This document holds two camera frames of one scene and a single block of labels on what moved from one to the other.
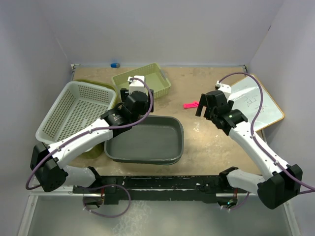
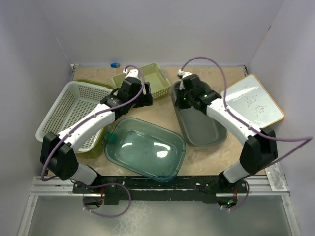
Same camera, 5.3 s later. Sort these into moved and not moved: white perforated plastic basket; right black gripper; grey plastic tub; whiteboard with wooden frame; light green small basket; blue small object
Moved: right black gripper; grey plastic tub
Not moved: light green small basket; white perforated plastic basket; whiteboard with wooden frame; blue small object
